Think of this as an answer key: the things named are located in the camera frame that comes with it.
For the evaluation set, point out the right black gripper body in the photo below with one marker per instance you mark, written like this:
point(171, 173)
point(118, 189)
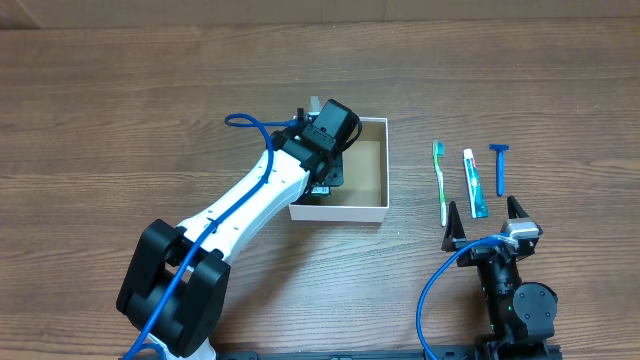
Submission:
point(486, 251)

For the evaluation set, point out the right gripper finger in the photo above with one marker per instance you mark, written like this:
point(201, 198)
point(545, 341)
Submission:
point(515, 210)
point(454, 236)

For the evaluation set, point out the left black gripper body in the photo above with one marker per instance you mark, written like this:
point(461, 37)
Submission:
point(324, 190)

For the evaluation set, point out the clear spray bottle green liquid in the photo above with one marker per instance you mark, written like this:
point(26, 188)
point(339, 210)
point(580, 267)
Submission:
point(315, 106)

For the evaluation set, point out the white teal toothpaste tube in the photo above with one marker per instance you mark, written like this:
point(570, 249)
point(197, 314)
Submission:
point(478, 206)

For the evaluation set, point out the blue disposable razor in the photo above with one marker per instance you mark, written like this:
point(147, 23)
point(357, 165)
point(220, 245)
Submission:
point(500, 150)

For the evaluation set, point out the green white toothbrush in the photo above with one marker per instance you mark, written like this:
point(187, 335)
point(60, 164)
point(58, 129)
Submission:
point(437, 153)

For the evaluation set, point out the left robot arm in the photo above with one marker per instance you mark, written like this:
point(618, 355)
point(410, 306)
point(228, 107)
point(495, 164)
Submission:
point(174, 288)

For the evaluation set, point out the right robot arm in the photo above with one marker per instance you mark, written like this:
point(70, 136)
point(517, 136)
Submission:
point(521, 314)

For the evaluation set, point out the white cardboard box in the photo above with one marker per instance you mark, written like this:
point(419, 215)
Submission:
point(364, 195)

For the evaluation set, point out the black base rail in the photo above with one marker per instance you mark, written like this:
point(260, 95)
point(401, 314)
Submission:
point(447, 352)

